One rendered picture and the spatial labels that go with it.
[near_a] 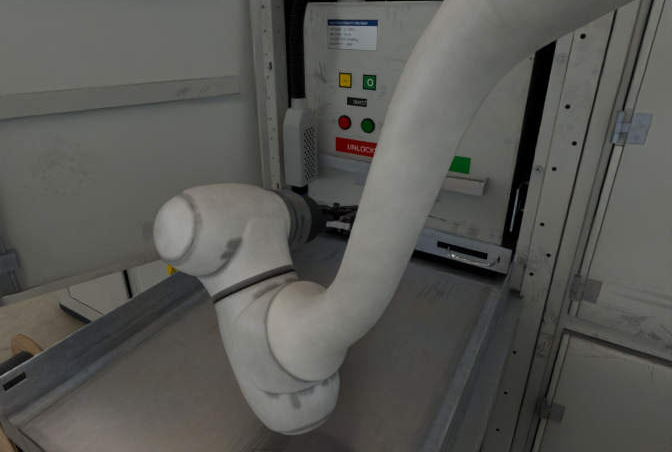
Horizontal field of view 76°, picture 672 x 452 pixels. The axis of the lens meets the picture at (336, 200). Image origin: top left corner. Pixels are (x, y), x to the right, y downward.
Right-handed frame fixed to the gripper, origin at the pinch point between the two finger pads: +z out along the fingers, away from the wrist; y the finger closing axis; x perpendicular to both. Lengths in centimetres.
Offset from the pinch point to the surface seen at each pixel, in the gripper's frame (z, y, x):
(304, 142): 8.8, -18.7, 11.8
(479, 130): 15.9, 16.8, 20.0
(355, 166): 15.8, -8.6, 8.5
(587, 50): 6.5, 32.4, 33.4
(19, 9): -33, -54, 26
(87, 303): 43, -143, -76
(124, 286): 36, -110, -56
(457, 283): 20.1, 18.0, -12.0
